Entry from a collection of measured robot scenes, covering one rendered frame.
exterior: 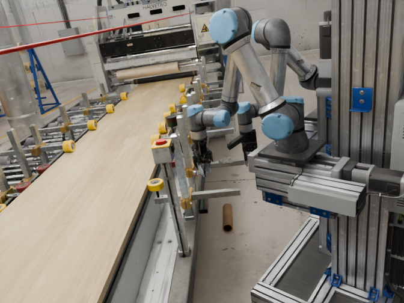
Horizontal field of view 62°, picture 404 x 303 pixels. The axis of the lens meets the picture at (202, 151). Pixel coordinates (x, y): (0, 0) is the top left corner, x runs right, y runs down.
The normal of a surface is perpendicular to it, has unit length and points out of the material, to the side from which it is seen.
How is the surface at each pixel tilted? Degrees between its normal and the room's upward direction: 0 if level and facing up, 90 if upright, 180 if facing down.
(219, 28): 83
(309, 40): 90
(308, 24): 90
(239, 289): 0
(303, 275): 0
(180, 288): 0
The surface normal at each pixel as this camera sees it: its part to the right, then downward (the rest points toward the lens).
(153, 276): -0.15, -0.91
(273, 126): -0.41, 0.52
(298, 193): -0.62, 0.39
